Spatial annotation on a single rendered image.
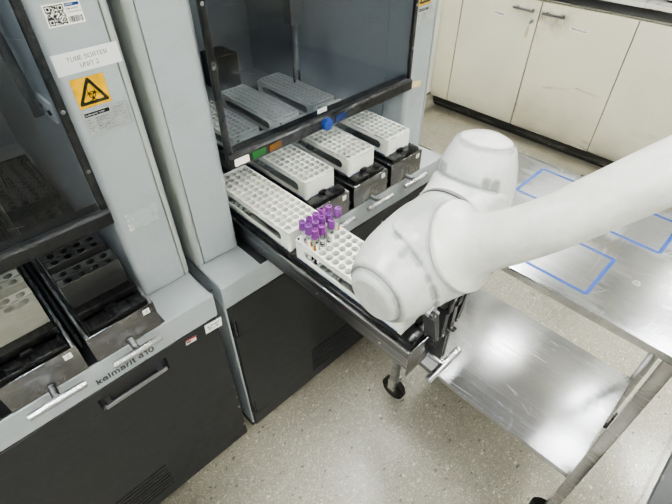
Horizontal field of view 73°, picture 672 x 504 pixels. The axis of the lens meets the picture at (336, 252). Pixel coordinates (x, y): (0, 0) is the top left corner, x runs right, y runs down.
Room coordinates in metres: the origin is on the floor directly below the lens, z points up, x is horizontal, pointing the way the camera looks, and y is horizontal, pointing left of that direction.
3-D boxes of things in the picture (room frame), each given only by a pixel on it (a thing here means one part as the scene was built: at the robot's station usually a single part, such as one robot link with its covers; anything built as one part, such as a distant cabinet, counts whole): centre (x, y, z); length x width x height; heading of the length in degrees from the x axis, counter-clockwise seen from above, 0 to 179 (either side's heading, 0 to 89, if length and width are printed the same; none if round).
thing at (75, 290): (0.62, 0.47, 0.85); 0.12 x 0.02 x 0.06; 134
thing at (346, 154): (1.19, 0.03, 0.83); 0.30 x 0.10 x 0.06; 44
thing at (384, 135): (1.29, -0.08, 0.83); 0.30 x 0.10 x 0.06; 44
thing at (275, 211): (0.89, 0.17, 0.83); 0.30 x 0.10 x 0.06; 44
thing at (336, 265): (0.66, -0.05, 0.83); 0.30 x 0.10 x 0.06; 44
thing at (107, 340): (0.79, 0.63, 0.78); 0.73 x 0.14 x 0.09; 44
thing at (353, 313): (0.76, 0.04, 0.78); 0.73 x 0.14 x 0.09; 44
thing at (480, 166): (0.51, -0.18, 1.14); 0.13 x 0.11 x 0.16; 141
